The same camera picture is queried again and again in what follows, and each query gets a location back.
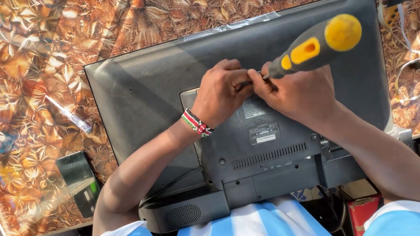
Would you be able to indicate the person's left hand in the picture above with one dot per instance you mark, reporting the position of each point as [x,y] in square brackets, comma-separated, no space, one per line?
[218,91]

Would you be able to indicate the person's right hand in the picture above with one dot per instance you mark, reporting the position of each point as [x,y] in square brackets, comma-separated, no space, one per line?
[298,91]

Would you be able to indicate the person's left fingers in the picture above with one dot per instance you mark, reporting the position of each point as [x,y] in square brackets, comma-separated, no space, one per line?
[234,70]

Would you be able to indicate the yellow grey screwdriver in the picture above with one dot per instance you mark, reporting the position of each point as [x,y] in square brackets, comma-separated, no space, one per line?
[315,46]

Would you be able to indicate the clear tape strip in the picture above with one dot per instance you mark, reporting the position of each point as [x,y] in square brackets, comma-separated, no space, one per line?
[229,25]

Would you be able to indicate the black flat television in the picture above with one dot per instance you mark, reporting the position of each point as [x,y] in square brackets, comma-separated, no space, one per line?
[147,82]

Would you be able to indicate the blue white striped shirt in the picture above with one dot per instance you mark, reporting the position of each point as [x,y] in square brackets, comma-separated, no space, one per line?
[262,219]

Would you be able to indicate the clear tester screwdriver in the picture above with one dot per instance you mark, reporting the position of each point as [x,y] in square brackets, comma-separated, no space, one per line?
[69,115]

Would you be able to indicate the red box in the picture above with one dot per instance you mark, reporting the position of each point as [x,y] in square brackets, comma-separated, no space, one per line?
[363,211]

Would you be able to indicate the black smartphone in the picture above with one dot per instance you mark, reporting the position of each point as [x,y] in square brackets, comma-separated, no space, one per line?
[78,182]

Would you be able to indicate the brown floral tablecloth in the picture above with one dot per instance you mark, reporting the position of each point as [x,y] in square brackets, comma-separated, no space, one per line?
[36,55]

